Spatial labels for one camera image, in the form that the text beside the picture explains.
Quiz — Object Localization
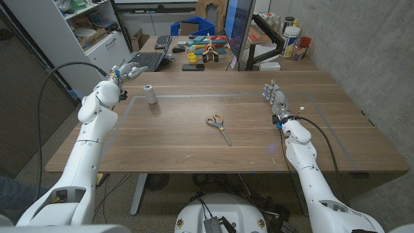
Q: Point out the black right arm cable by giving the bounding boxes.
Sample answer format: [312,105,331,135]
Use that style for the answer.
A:
[294,115,350,208]

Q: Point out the black round floor fan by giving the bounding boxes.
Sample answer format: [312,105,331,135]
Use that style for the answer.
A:
[144,173,171,192]

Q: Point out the grey orange handled scissors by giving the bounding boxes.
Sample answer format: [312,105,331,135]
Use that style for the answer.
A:
[205,113,232,146]

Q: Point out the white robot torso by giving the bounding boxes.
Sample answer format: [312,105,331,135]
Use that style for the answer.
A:
[173,193,268,233]

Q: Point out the blue plastic bin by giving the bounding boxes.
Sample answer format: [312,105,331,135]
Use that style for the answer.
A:
[170,16,217,37]

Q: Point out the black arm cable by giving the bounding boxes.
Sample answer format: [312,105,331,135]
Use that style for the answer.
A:
[294,115,350,208]
[34,61,109,203]

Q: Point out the white string spool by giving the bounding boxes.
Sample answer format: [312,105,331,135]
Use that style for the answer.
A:
[143,84,158,105]

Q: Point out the large computer monitor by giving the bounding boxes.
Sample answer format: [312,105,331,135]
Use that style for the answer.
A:
[224,0,256,62]

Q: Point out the open cardboard box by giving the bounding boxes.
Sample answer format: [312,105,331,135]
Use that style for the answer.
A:
[131,28,150,52]

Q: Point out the black keyboard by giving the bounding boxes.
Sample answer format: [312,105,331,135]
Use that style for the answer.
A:
[154,34,173,50]

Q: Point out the white canister blue label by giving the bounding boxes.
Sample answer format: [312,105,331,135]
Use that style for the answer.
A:
[279,25,301,59]

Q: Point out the red bowl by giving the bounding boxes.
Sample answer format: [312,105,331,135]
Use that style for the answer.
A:
[210,35,228,49]

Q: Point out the black smartphone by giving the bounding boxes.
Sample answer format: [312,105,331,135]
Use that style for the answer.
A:
[181,63,206,71]

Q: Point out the small white box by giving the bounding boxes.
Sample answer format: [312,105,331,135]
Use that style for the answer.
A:
[258,61,281,72]

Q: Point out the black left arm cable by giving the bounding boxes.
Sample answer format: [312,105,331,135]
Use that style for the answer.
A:
[34,61,109,203]

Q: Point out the clear glass jar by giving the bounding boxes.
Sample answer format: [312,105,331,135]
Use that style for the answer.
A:
[292,43,307,61]

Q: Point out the black laptop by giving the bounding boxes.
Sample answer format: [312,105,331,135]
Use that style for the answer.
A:
[129,45,172,72]

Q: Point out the wooden toy airplane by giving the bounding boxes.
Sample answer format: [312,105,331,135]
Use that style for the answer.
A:
[201,33,220,63]

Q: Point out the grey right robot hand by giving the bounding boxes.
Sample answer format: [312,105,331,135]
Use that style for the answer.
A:
[261,80,296,126]

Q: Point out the person leg in jeans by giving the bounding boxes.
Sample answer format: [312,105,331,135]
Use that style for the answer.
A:
[0,176,49,224]

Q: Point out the cardboard box with print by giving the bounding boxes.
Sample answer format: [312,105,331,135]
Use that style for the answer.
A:
[79,27,108,49]

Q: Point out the brown cardboard cutout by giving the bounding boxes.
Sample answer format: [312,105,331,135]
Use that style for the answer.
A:
[195,0,228,25]

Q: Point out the dark bottle black lid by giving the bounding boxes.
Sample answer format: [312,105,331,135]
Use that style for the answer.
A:
[283,16,296,33]

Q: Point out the white shelf cabinet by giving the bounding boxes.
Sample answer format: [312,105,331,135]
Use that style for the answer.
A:
[3,0,133,103]

